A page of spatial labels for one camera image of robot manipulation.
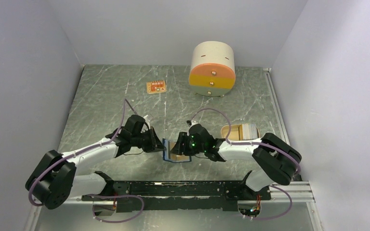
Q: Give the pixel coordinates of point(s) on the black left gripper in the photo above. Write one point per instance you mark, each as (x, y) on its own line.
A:
(155, 144)

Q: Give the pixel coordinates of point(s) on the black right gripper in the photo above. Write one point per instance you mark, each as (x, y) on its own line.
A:
(179, 148)

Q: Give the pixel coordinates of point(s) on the blue card holder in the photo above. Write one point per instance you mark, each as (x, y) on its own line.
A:
(167, 154)

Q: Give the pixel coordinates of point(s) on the stack of credit cards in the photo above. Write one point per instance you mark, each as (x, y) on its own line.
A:
(248, 131)

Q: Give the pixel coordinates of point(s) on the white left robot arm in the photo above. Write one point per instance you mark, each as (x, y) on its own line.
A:
(59, 176)

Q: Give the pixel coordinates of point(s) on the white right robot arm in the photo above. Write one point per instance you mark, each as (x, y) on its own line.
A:
(278, 161)

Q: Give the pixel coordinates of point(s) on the beige card tray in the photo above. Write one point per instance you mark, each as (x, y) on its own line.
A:
(233, 132)

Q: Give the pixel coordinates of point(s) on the orange patterned card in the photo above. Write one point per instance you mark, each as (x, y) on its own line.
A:
(157, 86)

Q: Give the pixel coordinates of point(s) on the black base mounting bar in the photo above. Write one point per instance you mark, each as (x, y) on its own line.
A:
(186, 195)

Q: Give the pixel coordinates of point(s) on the round pastel drawer cabinet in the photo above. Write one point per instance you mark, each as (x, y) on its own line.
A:
(212, 70)

